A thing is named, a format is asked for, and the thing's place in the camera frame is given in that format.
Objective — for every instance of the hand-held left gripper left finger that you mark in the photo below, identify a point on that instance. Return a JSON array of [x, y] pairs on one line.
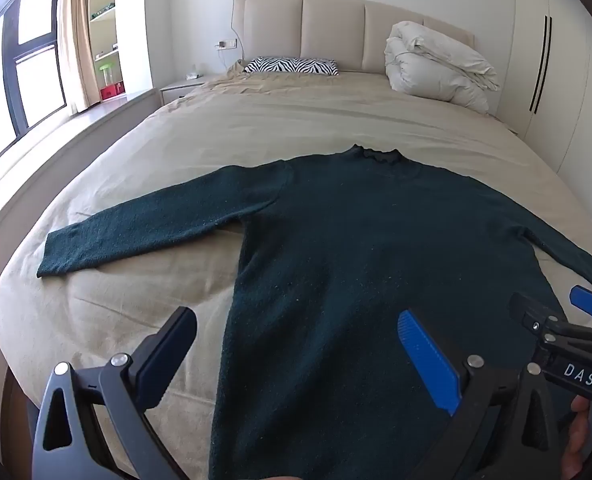
[[168, 360]]

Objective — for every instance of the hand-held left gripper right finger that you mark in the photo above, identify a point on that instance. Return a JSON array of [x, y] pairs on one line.
[[426, 355]]

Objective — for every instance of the dark green knit sweater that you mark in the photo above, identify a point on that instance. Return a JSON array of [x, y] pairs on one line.
[[351, 260]]

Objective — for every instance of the person's right hand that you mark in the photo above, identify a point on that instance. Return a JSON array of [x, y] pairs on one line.
[[578, 435]]

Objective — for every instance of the white wardrobe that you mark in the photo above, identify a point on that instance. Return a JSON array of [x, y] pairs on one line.
[[576, 85]]

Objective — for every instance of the bed with beige cover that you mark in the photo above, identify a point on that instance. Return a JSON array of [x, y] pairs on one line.
[[326, 115]]

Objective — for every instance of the folded white duvet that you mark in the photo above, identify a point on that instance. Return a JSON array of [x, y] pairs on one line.
[[436, 65]]

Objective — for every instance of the beige nightstand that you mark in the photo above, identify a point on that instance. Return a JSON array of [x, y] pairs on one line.
[[180, 90]]

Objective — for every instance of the red storage box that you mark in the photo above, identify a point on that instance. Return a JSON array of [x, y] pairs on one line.
[[111, 91]]

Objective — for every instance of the clear jar with green lid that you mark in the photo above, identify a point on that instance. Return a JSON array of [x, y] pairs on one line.
[[107, 75]]

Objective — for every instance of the zebra print pillow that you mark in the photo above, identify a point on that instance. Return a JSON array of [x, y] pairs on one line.
[[291, 66]]

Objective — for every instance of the beige curtain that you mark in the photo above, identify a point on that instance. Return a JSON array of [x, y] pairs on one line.
[[75, 40]]

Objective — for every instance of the beige padded headboard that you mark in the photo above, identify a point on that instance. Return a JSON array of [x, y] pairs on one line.
[[336, 30]]

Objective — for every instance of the black framed window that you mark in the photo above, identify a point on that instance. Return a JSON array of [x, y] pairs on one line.
[[10, 60]]

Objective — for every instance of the wall socket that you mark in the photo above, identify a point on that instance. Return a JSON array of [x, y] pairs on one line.
[[225, 44]]

